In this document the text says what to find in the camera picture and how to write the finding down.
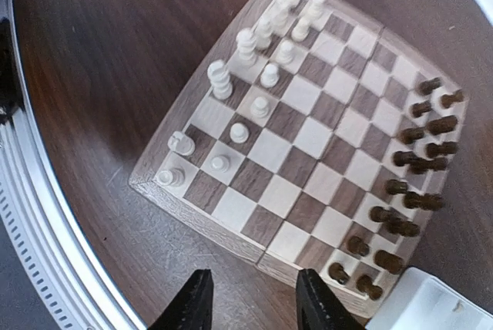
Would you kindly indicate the white plastic divided tray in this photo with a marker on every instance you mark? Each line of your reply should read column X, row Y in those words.
column 421, row 301

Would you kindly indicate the dark chess pieces row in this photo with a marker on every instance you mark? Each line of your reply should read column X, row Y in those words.
column 382, row 173

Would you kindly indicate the white chess pawn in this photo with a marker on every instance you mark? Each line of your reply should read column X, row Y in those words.
column 239, row 133
column 270, row 75
column 316, row 11
column 301, row 30
column 260, row 107
column 286, row 52
column 220, row 163

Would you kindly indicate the wooden chess board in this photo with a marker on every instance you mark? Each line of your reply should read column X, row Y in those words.
column 259, row 209

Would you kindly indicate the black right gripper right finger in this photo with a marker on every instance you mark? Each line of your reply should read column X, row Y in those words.
column 318, row 307

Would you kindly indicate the white chess queen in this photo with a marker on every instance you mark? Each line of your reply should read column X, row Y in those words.
column 220, row 80

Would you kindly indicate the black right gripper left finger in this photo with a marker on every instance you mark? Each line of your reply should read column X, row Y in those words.
column 192, row 306

